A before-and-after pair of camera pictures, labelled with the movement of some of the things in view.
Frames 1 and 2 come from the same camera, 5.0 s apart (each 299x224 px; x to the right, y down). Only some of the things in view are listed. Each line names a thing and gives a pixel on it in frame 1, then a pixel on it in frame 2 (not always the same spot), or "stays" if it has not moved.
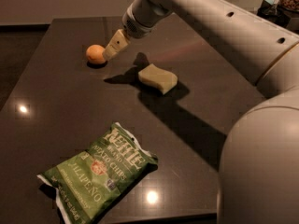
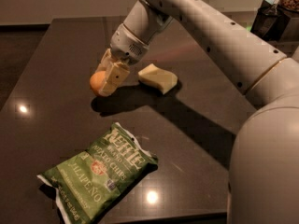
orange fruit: (95, 54) -> (97, 80)
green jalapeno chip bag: (88, 184) stays
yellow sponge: (154, 76) stays
